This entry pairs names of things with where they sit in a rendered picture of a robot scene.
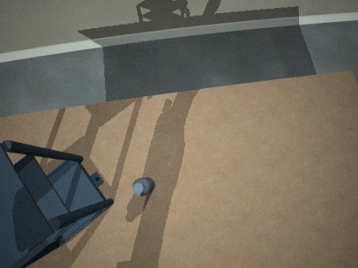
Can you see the blue shelving unit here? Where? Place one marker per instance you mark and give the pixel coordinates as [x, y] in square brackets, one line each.
[22, 223]

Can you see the grey-blue bottle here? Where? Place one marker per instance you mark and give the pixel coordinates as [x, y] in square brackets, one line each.
[144, 186]

